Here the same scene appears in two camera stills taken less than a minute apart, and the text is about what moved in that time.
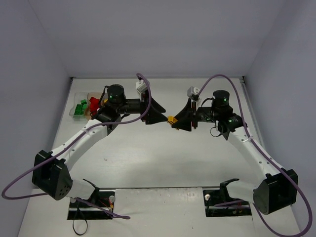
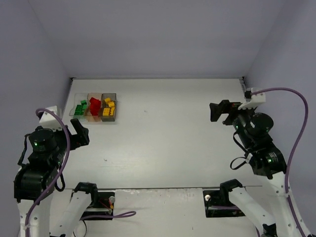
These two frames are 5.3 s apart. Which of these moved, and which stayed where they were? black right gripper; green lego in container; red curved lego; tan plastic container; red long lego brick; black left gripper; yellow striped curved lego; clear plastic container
Moved: black left gripper; black right gripper; yellow striped curved lego
Stayed: tan plastic container; red long lego brick; clear plastic container; green lego in container; red curved lego
